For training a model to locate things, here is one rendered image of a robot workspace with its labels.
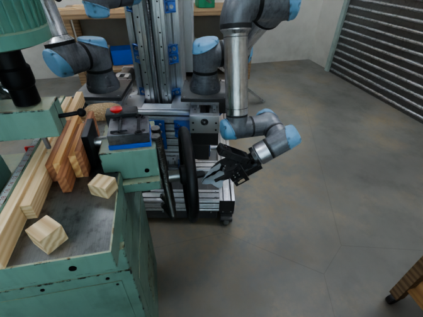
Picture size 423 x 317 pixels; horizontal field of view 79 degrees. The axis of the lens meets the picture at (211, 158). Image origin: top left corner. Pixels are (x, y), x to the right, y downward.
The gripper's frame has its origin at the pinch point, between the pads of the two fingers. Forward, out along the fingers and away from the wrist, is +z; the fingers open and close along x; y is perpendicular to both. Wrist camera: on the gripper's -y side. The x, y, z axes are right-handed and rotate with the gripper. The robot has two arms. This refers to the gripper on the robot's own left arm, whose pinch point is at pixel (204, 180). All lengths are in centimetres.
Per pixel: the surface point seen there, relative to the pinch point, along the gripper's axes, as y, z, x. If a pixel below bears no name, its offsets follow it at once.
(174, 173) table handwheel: -14.9, 3.3, -7.6
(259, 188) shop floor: 88, -9, 60
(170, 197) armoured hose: -8.3, 9.4, -8.8
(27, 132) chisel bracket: -47, 20, -10
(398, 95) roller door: 174, -186, 156
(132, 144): -32.1, 4.2, -12.0
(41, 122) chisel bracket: -47, 16, -10
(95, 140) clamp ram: -35.9, 12.9, -6.8
